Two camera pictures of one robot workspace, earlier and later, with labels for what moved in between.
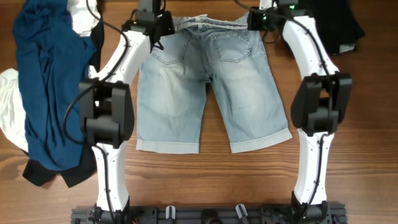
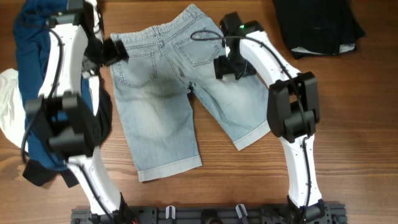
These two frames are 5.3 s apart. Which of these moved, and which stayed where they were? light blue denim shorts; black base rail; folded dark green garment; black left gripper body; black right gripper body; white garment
Moved: light blue denim shorts; black left gripper body; black right gripper body
Stayed: black base rail; white garment; folded dark green garment
